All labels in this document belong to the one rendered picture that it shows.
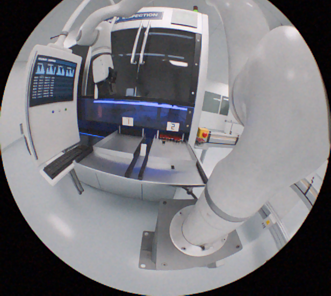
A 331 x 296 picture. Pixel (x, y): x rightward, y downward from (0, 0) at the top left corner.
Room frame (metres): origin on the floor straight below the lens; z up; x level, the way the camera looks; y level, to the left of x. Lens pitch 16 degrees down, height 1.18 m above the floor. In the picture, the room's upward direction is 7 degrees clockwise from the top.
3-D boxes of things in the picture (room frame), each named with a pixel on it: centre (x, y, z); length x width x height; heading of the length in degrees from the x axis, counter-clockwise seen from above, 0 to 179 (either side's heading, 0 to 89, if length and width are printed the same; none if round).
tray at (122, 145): (0.58, 0.29, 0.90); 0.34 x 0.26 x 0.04; 2
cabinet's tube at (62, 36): (0.32, 0.87, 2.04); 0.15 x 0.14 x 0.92; 0
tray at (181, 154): (0.59, -0.05, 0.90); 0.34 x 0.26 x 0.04; 2
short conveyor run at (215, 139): (0.87, -0.58, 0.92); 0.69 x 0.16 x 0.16; 92
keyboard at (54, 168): (0.32, 0.61, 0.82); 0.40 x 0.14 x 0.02; 0
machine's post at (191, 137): (0.72, -0.21, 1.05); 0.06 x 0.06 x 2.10; 2
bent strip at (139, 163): (0.43, 0.11, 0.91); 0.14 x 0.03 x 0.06; 3
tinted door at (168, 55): (0.69, 0.03, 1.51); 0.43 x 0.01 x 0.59; 92
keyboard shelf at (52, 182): (0.32, 0.67, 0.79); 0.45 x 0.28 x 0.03; 0
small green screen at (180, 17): (0.67, -0.04, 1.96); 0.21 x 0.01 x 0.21; 92
